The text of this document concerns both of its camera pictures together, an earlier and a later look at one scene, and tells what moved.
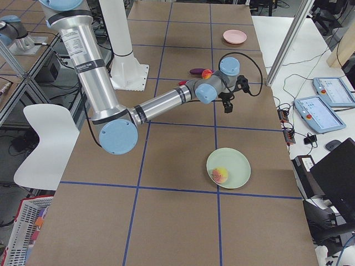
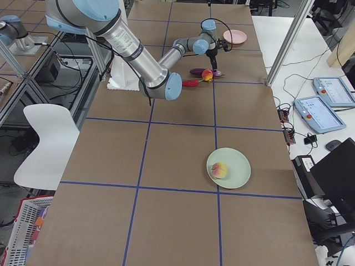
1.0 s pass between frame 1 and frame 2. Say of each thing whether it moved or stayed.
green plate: stayed
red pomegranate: stayed
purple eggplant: stayed
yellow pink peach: moved
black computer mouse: stayed
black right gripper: moved
